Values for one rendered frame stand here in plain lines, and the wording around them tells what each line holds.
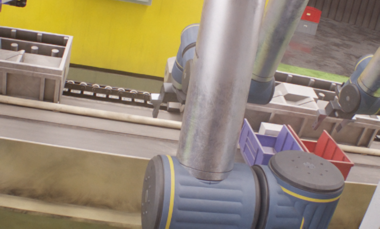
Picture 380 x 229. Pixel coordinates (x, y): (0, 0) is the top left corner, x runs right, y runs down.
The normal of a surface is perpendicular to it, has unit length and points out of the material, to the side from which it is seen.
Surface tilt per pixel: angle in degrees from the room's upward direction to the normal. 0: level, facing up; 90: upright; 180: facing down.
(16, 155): 91
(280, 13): 108
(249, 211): 66
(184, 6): 90
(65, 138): 0
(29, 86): 100
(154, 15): 90
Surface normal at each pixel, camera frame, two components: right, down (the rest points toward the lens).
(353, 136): 0.08, 0.54
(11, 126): 0.21, -0.91
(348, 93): -0.91, -0.04
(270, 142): 0.13, 0.31
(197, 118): -0.59, 0.06
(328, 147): -0.96, -0.17
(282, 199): 0.26, -0.33
